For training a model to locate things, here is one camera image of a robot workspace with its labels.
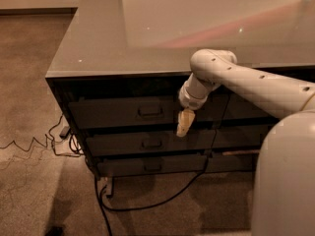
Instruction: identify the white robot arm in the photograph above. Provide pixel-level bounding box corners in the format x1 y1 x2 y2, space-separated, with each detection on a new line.
176 49 315 236

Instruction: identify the grey drawer cabinet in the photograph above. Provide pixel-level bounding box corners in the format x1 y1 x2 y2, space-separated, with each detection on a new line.
44 0 315 199

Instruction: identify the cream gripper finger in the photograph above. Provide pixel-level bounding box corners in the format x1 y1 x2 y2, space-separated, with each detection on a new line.
176 108 195 137

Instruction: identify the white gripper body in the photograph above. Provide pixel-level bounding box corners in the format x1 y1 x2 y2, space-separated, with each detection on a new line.
178 83 208 110

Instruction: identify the thick black cable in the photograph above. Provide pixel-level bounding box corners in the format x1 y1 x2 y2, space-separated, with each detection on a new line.
94 95 230 236

